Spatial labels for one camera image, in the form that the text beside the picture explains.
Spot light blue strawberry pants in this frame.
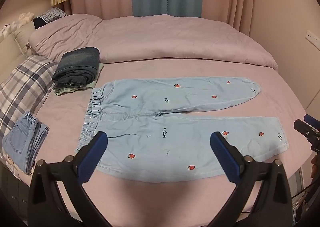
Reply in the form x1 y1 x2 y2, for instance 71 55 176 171
76 76 290 183

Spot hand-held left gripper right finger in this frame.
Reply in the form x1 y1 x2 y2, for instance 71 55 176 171
209 131 293 227

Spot large plaid pillow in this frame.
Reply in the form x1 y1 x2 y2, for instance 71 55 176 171
0 55 59 147

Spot white wall socket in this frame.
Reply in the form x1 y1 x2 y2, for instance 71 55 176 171
306 29 320 51

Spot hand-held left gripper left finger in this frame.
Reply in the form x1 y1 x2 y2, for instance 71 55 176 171
27 131 113 227

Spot small blue checked pillow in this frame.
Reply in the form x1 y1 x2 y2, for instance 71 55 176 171
34 8 68 29

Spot person's right hand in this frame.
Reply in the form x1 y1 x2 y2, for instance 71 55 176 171
311 154 320 180

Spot pink duvet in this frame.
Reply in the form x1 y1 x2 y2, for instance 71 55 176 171
28 14 278 71

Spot folded light green garment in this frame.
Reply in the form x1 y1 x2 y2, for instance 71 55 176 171
54 63 104 97

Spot black cable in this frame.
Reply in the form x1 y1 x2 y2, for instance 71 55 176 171
292 183 320 199

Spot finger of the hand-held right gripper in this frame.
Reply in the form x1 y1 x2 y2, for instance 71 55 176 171
293 119 320 153
304 114 320 131

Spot folded dark denim jeans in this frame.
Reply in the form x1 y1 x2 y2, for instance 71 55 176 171
52 47 100 87

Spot folded blue jeans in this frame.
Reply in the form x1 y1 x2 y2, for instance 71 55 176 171
2 112 50 175

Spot white plush toy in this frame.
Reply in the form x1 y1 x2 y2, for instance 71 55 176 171
19 12 35 22
0 20 20 34

